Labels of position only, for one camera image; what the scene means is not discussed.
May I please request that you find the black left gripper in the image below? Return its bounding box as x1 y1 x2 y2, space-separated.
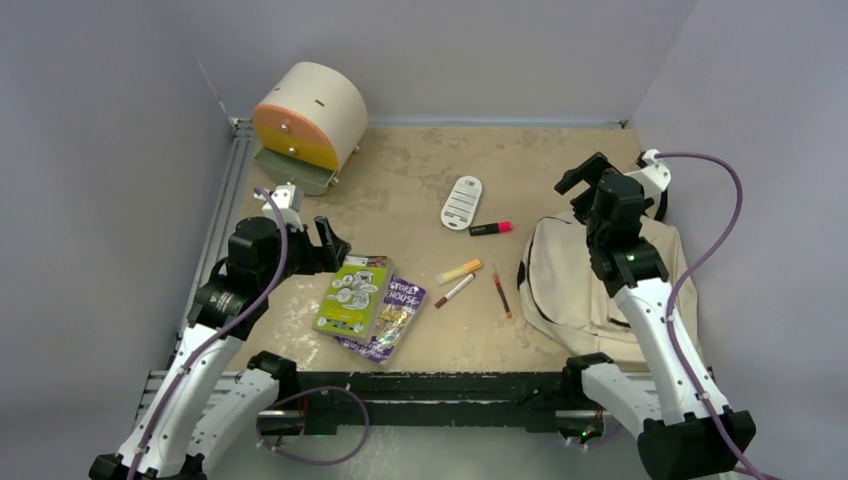
259 215 348 292

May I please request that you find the beige canvas backpack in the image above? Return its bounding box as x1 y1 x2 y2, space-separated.
516 211 700 356

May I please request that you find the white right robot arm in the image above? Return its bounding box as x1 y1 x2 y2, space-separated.
555 152 756 479

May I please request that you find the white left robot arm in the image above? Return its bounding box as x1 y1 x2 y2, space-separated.
88 215 351 479

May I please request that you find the green paperback book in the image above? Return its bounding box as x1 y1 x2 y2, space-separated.
312 254 394 342

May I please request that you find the purple paperback book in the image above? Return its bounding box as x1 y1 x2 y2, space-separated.
334 275 426 365

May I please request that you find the black pink highlighter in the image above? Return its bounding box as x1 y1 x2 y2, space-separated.
469 221 513 236

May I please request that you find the white brown marker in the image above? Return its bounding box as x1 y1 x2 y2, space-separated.
435 273 476 309

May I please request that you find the thin red pen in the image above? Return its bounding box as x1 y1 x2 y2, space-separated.
491 264 513 319

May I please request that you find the round drawer cabinet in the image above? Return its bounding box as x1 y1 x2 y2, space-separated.
252 62 368 196

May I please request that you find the yellow orange highlighter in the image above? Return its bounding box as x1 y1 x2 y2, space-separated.
435 259 483 285

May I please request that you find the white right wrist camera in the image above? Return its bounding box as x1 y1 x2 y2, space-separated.
626 149 671 201

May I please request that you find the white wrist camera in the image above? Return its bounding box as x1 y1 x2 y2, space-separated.
626 149 671 201
261 184 304 231

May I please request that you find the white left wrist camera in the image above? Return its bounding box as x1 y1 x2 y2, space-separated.
261 184 304 231

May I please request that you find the aluminium side rail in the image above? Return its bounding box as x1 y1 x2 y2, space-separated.
168 118 257 364

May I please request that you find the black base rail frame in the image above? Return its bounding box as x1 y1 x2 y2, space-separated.
283 371 596 436

